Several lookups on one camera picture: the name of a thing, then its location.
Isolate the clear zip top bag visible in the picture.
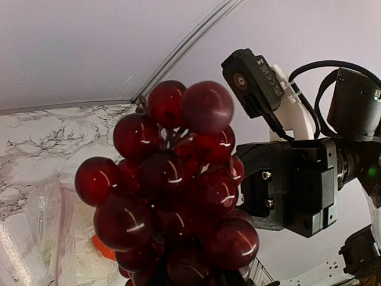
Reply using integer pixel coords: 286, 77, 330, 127
27, 181, 126, 285

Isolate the white toy cauliflower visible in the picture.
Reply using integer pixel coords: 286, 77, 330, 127
38, 205, 120, 286

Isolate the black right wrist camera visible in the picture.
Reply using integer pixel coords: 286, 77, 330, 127
221, 48, 285, 119

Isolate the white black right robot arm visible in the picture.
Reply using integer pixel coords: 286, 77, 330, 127
237, 68, 380, 285

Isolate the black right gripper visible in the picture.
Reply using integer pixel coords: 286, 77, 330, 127
236, 139, 338, 238

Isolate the purple toy grape bunch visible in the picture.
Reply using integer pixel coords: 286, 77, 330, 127
74, 80, 259, 285

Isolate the aluminium right frame post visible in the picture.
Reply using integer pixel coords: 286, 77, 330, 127
130, 0, 246, 104

